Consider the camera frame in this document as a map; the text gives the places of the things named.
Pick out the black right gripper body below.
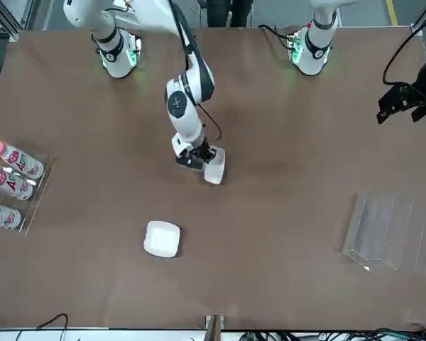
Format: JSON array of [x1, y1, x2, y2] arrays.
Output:
[[175, 141, 209, 172]]

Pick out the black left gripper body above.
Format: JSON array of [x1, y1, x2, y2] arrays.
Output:
[[410, 49, 426, 109]]

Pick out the white box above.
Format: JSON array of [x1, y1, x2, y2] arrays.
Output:
[[203, 147, 226, 185], [143, 220, 182, 259]]

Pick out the clear plastic stepped holder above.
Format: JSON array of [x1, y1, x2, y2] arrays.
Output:
[[342, 191, 426, 276]]

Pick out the person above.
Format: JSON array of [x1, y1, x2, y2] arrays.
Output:
[[205, 0, 253, 28]]

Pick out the clear plastic bottle shelf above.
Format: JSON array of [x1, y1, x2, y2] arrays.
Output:
[[0, 141, 57, 236]]

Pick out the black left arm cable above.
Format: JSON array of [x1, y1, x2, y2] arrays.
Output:
[[382, 0, 426, 87]]

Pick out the aluminium corner frame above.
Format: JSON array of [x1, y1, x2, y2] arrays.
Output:
[[410, 0, 426, 38], [0, 0, 36, 42]]

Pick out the black left base cable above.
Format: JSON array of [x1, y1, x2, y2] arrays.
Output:
[[258, 23, 294, 50]]

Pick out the aluminium frame post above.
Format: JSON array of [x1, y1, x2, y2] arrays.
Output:
[[204, 314, 226, 341]]

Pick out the tangled black cables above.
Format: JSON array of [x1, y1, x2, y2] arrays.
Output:
[[239, 321, 426, 341]]

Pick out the thin black cable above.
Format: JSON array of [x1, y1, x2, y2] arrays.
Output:
[[35, 312, 70, 333]]

